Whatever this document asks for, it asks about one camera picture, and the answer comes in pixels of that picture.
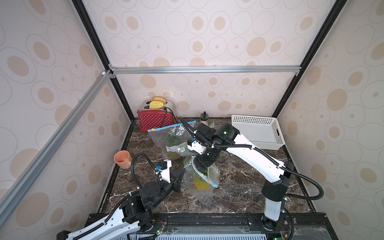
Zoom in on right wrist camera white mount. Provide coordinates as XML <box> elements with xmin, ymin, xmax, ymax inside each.
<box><xmin>187</xmin><ymin>137</ymin><xmax>207</xmax><ymax>155</ymax></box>

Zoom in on blue-zip bag with pineapple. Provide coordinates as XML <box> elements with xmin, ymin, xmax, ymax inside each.
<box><xmin>148</xmin><ymin>124</ymin><xmax>191</xmax><ymax>160</ymax></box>

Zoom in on green-zip bag with pineapple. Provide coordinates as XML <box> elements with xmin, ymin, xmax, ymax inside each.
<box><xmin>175</xmin><ymin>137</ymin><xmax>198</xmax><ymax>157</ymax></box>

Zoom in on horizontal aluminium frame bar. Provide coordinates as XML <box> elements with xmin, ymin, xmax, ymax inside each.
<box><xmin>112</xmin><ymin>66</ymin><xmax>302</xmax><ymax>75</ymax></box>

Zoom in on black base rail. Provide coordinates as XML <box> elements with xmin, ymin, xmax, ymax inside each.
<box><xmin>85</xmin><ymin>212</ymin><xmax>340</xmax><ymax>240</ymax></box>

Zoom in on left diagonal aluminium frame bar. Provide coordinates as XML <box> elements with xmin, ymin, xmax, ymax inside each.
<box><xmin>0</xmin><ymin>69</ymin><xmax>112</xmax><ymax>229</ymax></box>

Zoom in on rear yellow toast slice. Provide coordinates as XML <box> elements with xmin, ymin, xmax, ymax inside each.
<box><xmin>153</xmin><ymin>96</ymin><xmax>167</xmax><ymax>105</ymax></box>

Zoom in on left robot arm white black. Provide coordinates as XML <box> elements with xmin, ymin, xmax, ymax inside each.
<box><xmin>57</xmin><ymin>170</ymin><xmax>185</xmax><ymax>240</ymax></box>

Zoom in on front yellow toast slice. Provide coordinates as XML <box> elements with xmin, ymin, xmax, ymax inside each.
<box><xmin>149</xmin><ymin>100</ymin><xmax>165</xmax><ymax>110</ymax></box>

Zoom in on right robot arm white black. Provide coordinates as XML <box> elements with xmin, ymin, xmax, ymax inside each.
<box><xmin>188</xmin><ymin>124</ymin><xmax>291</xmax><ymax>231</ymax></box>

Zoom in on small bottle black cap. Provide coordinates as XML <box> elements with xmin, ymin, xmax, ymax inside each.
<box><xmin>200</xmin><ymin>112</ymin><xmax>209</xmax><ymax>126</ymax></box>

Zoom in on yellow pineapple green crown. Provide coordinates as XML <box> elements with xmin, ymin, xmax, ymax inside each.
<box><xmin>193</xmin><ymin>173</ymin><xmax>211</xmax><ymax>191</ymax></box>

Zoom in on right black frame post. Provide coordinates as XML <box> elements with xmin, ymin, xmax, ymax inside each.
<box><xmin>272</xmin><ymin>0</ymin><xmax>348</xmax><ymax>118</ymax></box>

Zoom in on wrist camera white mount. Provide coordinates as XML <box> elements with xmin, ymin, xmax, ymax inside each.
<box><xmin>156</xmin><ymin>159</ymin><xmax>172</xmax><ymax>184</ymax></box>
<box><xmin>187</xmin><ymin>137</ymin><xmax>207</xmax><ymax>155</ymax></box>

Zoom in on orange plastic cup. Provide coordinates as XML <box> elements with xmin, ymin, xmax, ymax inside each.
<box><xmin>114</xmin><ymin>150</ymin><xmax>133</xmax><ymax>169</ymax></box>

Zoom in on red toaster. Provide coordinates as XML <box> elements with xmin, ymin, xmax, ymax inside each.
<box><xmin>138</xmin><ymin>110</ymin><xmax>177</xmax><ymax>132</ymax></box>

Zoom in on white perforated plastic basket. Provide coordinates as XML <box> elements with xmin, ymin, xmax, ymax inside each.
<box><xmin>231</xmin><ymin>115</ymin><xmax>286</xmax><ymax>150</ymax></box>

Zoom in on clear zip-top bag blue slider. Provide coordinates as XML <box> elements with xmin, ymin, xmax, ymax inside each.
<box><xmin>183</xmin><ymin>156</ymin><xmax>220</xmax><ymax>207</ymax></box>

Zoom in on yellow toast slice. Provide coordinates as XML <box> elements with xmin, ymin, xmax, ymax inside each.
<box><xmin>149</xmin><ymin>100</ymin><xmax>165</xmax><ymax>110</ymax></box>
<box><xmin>153</xmin><ymin>96</ymin><xmax>167</xmax><ymax>105</ymax></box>

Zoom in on black frame post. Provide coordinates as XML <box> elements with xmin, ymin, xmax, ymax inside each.
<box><xmin>71</xmin><ymin>0</ymin><xmax>135</xmax><ymax>122</ymax></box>
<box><xmin>272</xmin><ymin>0</ymin><xmax>348</xmax><ymax>118</ymax></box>

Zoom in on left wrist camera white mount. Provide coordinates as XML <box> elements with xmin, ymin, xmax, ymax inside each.
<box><xmin>156</xmin><ymin>159</ymin><xmax>172</xmax><ymax>184</ymax></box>

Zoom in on left black frame post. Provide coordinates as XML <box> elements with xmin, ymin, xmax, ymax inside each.
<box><xmin>71</xmin><ymin>0</ymin><xmax>135</xmax><ymax>122</ymax></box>

